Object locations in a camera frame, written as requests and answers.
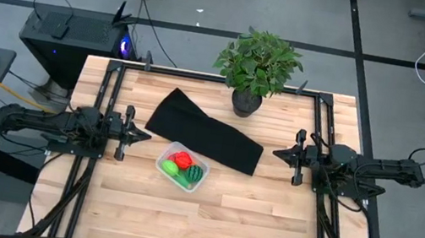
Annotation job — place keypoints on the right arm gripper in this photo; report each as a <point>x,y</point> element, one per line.
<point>313,159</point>

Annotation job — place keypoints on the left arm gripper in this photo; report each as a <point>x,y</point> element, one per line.
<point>121,130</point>

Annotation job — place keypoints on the pinkish red toy fruit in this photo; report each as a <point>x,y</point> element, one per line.
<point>171,157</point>

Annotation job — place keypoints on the red toy tomato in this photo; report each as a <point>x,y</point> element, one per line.
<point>183,160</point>

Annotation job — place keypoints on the green toy cucumber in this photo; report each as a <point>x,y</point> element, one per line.
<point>184,182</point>

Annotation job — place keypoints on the green striped toy watermelon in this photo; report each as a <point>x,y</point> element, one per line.
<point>194,173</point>

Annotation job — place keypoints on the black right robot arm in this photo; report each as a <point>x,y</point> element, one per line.
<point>384,167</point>

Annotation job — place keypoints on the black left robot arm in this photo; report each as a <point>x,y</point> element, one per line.
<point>45,120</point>

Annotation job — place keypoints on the clear plastic tupperware container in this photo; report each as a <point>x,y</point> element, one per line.
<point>200,161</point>

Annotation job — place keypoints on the black cloth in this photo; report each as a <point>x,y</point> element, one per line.
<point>202,130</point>

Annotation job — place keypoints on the green plant in black pot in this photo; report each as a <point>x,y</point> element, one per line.
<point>257,66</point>

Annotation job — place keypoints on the black computer tower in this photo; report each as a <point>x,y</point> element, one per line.
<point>70,45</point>

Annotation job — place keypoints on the small black device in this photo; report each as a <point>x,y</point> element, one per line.
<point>59,31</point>

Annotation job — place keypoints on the grey metal floor bar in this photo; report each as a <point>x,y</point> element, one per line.
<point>423,13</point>

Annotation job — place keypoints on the black aluminium rig frame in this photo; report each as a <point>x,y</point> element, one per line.
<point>185,74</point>

